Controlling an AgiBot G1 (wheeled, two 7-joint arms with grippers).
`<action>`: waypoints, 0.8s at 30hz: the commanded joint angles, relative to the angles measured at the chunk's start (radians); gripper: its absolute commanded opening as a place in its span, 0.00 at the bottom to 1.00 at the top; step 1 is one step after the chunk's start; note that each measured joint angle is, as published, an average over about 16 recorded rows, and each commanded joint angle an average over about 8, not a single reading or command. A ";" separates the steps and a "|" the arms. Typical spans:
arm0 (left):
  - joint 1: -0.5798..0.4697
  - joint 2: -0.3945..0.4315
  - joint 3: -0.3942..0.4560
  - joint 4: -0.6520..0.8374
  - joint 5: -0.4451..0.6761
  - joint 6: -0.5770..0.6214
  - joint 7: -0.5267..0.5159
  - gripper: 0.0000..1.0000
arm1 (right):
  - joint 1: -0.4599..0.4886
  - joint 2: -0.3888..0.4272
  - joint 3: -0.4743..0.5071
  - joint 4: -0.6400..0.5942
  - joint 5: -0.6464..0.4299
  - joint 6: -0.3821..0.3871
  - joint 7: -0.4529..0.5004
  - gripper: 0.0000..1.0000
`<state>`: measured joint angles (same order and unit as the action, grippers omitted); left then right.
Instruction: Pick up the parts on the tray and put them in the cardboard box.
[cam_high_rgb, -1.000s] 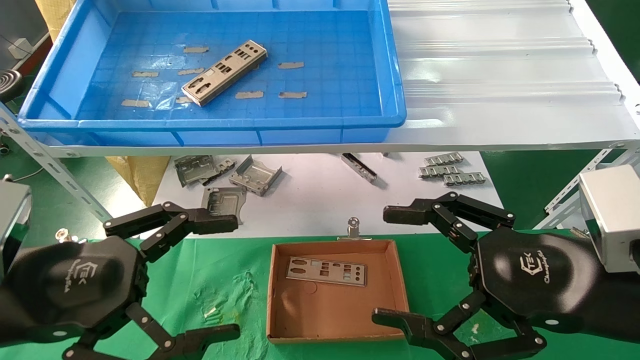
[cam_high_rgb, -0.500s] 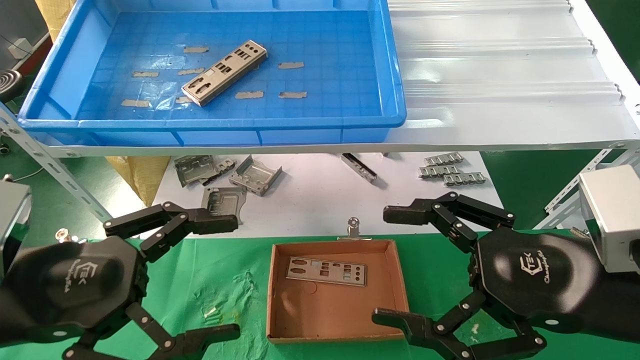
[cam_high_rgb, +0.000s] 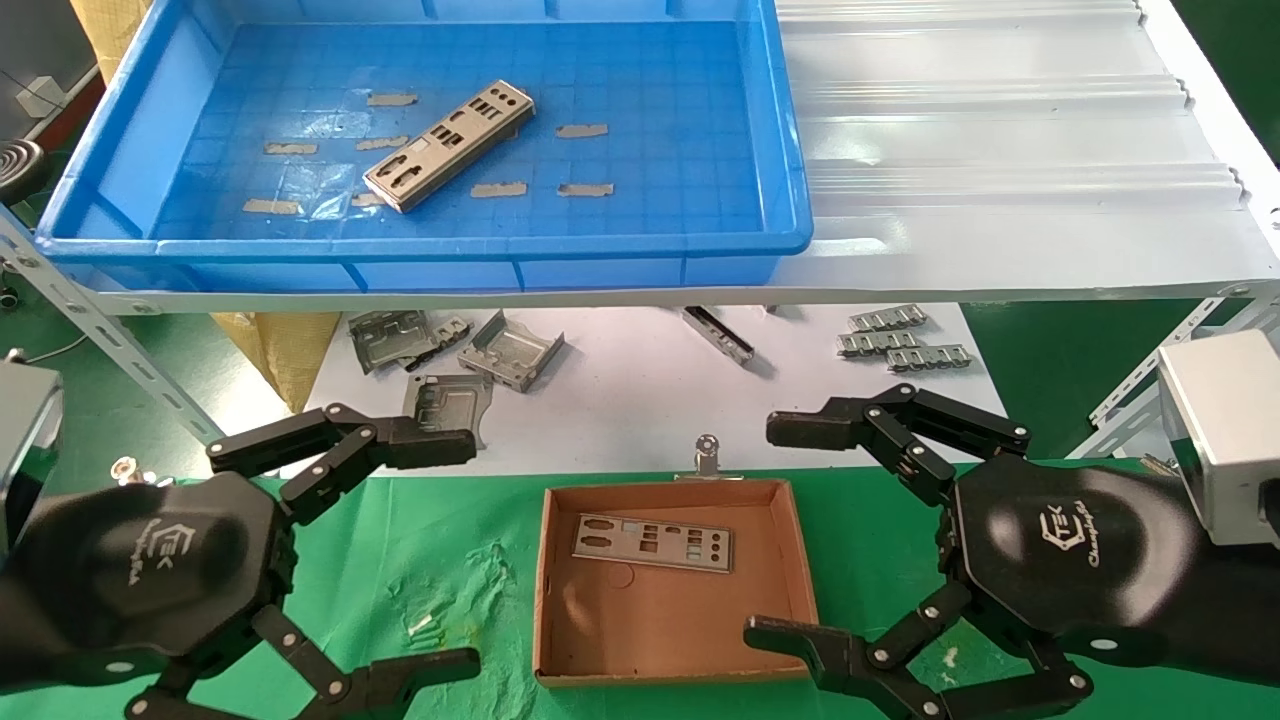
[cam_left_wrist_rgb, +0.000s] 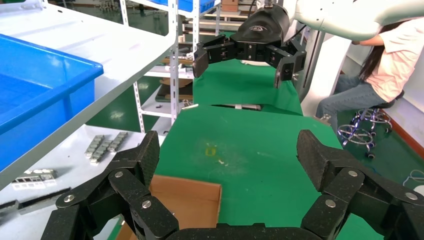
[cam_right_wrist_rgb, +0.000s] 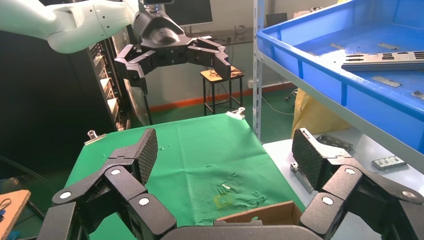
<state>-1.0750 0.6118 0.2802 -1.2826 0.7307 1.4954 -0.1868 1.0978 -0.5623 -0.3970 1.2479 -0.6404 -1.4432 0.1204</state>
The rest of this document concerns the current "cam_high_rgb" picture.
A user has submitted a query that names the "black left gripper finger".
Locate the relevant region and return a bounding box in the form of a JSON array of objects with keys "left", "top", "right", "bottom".
[{"left": 207, "top": 403, "right": 478, "bottom": 526}]

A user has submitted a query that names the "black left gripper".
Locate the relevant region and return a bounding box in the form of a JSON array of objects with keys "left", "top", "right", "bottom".
[{"left": 0, "top": 470, "right": 483, "bottom": 720}]

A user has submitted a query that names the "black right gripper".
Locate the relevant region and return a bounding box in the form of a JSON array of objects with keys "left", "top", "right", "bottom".
[{"left": 742, "top": 383, "right": 1280, "bottom": 720}]

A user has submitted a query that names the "brown cardboard box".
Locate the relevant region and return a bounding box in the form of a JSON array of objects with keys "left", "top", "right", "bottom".
[{"left": 533, "top": 478, "right": 819, "bottom": 688}]

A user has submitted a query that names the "blue plastic tray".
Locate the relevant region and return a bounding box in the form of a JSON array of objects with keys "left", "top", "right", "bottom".
[{"left": 35, "top": 0, "right": 813, "bottom": 293}]

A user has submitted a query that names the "small white socket box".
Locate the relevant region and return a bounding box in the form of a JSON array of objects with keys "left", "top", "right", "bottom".
[{"left": 15, "top": 75, "right": 71, "bottom": 116}]

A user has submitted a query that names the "green table cloth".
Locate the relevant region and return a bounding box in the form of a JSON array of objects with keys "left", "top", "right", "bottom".
[{"left": 0, "top": 458, "right": 1280, "bottom": 720}]

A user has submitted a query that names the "yellow woven sack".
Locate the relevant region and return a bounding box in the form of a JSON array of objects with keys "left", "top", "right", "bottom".
[
  {"left": 210, "top": 312, "right": 341, "bottom": 413},
  {"left": 70, "top": 0, "right": 151, "bottom": 81}
]

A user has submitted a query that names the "small slotted metal piece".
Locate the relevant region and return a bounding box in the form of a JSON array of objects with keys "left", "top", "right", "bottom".
[
  {"left": 886, "top": 344, "right": 973, "bottom": 373},
  {"left": 848, "top": 305, "right": 928, "bottom": 333},
  {"left": 838, "top": 330, "right": 923, "bottom": 358}
]

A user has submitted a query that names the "narrow slotted metal strip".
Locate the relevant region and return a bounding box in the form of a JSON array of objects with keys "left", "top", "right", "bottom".
[{"left": 683, "top": 305, "right": 756, "bottom": 364}]

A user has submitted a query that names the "white ribbed shelf board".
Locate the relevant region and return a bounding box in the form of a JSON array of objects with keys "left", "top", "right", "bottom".
[{"left": 75, "top": 0, "right": 1280, "bottom": 316}]

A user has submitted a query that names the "black ribbed round disc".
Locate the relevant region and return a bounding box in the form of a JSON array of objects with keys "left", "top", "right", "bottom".
[{"left": 0, "top": 140, "right": 46, "bottom": 201}]

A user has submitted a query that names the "grey stamped metal bracket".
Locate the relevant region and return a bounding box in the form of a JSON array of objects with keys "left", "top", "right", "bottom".
[
  {"left": 348, "top": 310, "right": 438, "bottom": 376},
  {"left": 403, "top": 373, "right": 494, "bottom": 451}
]

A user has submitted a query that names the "grey walled metal bracket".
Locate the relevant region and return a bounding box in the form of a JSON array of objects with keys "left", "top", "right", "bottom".
[{"left": 458, "top": 310, "right": 566, "bottom": 393}]

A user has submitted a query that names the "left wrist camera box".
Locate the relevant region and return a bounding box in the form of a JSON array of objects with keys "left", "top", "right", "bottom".
[{"left": 0, "top": 363, "right": 63, "bottom": 561}]

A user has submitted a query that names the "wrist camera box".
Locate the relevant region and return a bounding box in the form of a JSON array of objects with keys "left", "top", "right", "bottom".
[
  {"left": 0, "top": 363, "right": 63, "bottom": 561},
  {"left": 1158, "top": 328, "right": 1280, "bottom": 548}
]

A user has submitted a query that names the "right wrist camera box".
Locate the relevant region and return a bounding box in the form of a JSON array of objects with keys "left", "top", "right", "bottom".
[{"left": 1158, "top": 328, "right": 1280, "bottom": 548}]

